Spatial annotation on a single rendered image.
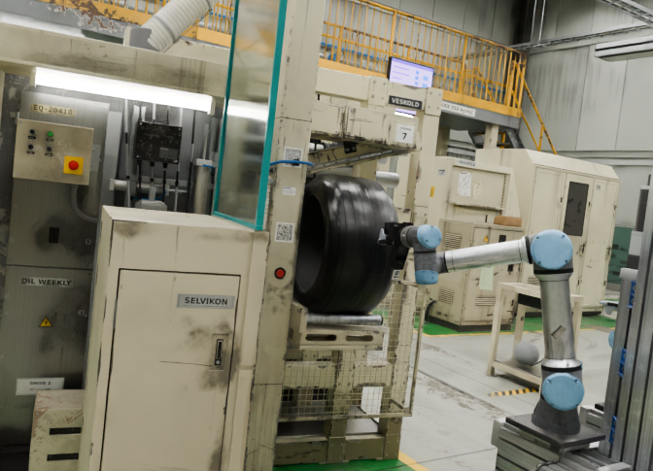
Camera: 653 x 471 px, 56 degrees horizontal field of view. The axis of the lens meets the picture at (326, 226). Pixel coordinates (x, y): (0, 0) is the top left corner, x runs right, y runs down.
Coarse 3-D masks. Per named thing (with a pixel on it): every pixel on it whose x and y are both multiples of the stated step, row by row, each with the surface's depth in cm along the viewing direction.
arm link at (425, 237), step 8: (424, 224) 201; (408, 232) 204; (416, 232) 200; (424, 232) 196; (432, 232) 197; (440, 232) 198; (408, 240) 204; (416, 240) 199; (424, 240) 196; (432, 240) 197; (440, 240) 199; (416, 248) 200; (424, 248) 198; (432, 248) 198
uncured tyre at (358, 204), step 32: (320, 192) 241; (352, 192) 236; (384, 192) 244; (320, 224) 280; (352, 224) 228; (384, 224) 233; (320, 256) 281; (352, 256) 227; (384, 256) 232; (320, 288) 234; (352, 288) 232; (384, 288) 237
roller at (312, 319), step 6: (312, 318) 237; (318, 318) 238; (324, 318) 239; (330, 318) 240; (336, 318) 241; (342, 318) 242; (348, 318) 243; (354, 318) 244; (360, 318) 245; (366, 318) 246; (372, 318) 247; (378, 318) 248; (348, 324) 245; (354, 324) 245; (360, 324) 246; (366, 324) 247; (372, 324) 248; (378, 324) 249
